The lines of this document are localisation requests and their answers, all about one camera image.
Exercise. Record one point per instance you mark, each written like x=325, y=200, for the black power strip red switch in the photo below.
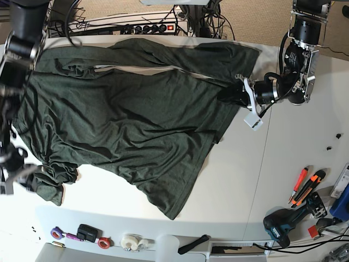
x=153, y=29

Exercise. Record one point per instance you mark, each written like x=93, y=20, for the teal black cordless drill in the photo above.
x=279, y=223

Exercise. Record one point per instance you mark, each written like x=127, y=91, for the white gripper body, image right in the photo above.
x=252, y=119

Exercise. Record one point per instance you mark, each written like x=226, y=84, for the blue box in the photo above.
x=340, y=207

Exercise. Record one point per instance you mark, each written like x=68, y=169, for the purple tape roll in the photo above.
x=56, y=233

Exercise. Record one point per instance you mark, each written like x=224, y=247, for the red square tag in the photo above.
x=313, y=232

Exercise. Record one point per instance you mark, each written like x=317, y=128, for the white gripper body, image left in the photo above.
x=13, y=169

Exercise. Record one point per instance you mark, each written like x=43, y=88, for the black robot arm, image left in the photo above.
x=22, y=50

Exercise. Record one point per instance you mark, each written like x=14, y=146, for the black action camera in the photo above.
x=87, y=233

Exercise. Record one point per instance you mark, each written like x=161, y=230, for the white plastic cup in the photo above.
x=166, y=248

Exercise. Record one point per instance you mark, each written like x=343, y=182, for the red tape roll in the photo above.
x=104, y=242

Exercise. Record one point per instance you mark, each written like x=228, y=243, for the dark green t-shirt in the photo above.
x=144, y=111

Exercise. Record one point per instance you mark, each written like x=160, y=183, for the orange black utility knife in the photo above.
x=310, y=185

